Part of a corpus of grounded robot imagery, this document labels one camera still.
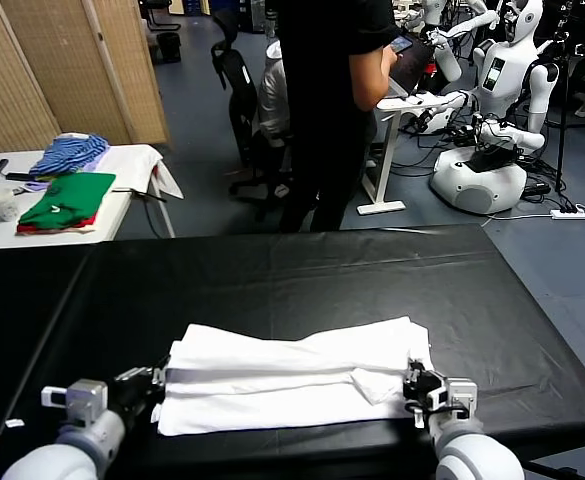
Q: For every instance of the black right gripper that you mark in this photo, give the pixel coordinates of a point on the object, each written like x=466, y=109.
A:
x=419, y=395

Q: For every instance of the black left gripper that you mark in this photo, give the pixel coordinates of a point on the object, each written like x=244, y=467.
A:
x=132, y=397

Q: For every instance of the white T-shirt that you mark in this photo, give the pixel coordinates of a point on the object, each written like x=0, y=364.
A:
x=282, y=360

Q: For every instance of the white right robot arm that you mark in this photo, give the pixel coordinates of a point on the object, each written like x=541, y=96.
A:
x=477, y=455

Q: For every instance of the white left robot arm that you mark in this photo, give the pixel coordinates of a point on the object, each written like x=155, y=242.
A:
x=67, y=455

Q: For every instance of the black table cover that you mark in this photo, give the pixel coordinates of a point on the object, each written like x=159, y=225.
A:
x=512, y=300

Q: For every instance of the small white tag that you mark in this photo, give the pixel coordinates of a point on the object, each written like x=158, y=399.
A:
x=14, y=423

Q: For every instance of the beige folded garment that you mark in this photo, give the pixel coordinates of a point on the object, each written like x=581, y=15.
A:
x=83, y=230

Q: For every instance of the red folded garment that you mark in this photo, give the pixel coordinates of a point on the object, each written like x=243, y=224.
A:
x=31, y=228

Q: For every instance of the green folded shirt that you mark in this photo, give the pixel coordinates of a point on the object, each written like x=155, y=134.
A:
x=67, y=200

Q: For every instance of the white wheeled humanoid robot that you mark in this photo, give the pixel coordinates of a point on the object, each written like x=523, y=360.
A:
x=477, y=185

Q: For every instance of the white draped cloth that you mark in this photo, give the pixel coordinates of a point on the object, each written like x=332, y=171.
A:
x=131, y=164

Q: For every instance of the white power strip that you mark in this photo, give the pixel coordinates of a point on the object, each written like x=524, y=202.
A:
x=569, y=215

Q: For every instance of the white standing desk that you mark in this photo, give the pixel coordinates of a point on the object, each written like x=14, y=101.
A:
x=387, y=150

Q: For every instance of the white paper cup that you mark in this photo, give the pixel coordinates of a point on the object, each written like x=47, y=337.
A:
x=2, y=204

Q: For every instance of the blue striped garment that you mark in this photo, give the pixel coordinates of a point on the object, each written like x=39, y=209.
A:
x=70, y=152

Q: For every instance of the flat black device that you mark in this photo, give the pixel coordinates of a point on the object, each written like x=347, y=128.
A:
x=19, y=176

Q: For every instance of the black tripod stand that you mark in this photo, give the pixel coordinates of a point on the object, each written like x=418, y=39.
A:
x=564, y=125

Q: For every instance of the standing person in black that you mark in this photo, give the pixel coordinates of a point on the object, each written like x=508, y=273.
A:
x=322, y=100

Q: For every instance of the black office chair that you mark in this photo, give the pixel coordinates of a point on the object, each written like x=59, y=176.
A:
x=237, y=85

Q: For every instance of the grey laptop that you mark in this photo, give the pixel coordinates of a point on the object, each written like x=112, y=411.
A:
x=414, y=67

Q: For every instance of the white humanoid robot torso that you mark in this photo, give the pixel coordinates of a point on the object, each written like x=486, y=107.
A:
x=447, y=60

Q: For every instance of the bamboo folding screen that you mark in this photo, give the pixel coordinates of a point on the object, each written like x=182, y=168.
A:
x=47, y=65

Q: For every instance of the smartphone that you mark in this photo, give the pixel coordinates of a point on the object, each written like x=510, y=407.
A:
x=403, y=45

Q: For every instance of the black waste bin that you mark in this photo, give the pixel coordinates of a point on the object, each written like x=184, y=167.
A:
x=169, y=47

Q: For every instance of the black cantilever chair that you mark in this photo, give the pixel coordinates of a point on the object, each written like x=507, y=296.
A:
x=159, y=15

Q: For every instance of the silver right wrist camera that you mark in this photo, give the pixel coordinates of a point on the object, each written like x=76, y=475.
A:
x=459, y=397

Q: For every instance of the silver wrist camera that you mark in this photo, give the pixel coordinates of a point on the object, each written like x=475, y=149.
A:
x=459, y=397
x=87, y=400

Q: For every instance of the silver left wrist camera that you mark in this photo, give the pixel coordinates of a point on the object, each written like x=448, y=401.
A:
x=87, y=400

